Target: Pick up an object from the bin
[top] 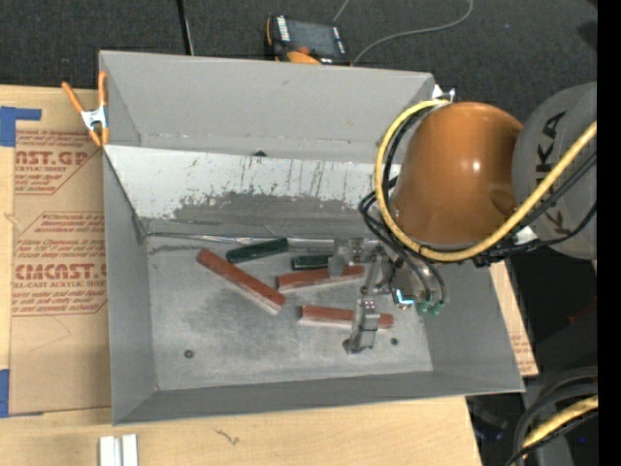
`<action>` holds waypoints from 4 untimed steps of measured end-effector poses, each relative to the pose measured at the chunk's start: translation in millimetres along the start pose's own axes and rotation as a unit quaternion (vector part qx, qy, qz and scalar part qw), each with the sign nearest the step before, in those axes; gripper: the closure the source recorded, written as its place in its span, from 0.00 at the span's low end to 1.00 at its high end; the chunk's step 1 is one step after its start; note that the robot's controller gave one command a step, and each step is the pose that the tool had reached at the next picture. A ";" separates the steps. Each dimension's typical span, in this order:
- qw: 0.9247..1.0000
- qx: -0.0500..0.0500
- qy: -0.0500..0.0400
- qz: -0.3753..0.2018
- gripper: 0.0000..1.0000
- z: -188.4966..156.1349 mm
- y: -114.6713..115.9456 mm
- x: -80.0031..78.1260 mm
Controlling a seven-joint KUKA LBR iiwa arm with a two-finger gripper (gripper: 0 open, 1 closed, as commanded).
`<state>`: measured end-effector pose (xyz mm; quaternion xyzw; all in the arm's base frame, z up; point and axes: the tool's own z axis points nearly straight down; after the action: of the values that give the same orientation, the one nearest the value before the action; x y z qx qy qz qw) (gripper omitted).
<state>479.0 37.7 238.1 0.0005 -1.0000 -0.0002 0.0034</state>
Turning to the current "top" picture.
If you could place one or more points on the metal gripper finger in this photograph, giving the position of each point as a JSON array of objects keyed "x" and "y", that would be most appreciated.
[
  {"x": 353, "y": 253},
  {"x": 365, "y": 325}
]

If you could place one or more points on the red-brown flat block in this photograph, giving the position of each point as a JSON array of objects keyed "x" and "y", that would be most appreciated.
[
  {"x": 240, "y": 279},
  {"x": 325, "y": 314},
  {"x": 310, "y": 278}
]

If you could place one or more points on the dark green flat block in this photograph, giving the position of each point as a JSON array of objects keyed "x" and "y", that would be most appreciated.
[
  {"x": 310, "y": 261},
  {"x": 257, "y": 250}
]

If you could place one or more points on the grey metal bin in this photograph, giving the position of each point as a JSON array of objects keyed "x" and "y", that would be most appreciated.
[{"x": 233, "y": 338}]

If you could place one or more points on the small dark object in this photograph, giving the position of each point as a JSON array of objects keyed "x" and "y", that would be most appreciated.
[{"x": 260, "y": 154}]

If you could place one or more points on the brown cardboard board, red print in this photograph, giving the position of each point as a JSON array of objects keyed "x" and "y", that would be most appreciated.
[{"x": 58, "y": 338}]

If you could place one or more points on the black cylinder on white bracket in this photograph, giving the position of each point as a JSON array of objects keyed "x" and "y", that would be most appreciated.
[{"x": 496, "y": 255}]

